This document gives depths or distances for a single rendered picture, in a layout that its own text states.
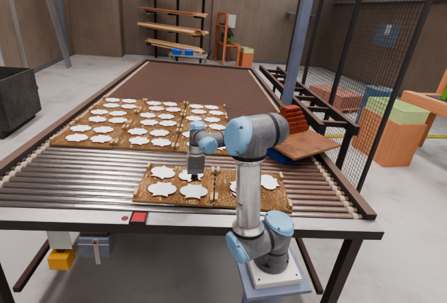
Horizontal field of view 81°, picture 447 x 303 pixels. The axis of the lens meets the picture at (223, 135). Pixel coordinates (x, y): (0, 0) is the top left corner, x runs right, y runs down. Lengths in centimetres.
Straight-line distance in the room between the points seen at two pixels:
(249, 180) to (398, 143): 377
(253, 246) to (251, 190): 21
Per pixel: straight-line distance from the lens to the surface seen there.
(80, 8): 1127
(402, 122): 440
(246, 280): 120
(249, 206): 92
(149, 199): 143
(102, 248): 146
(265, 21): 1238
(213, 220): 134
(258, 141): 81
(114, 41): 1111
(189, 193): 144
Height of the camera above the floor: 182
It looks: 25 degrees down
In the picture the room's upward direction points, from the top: 6 degrees clockwise
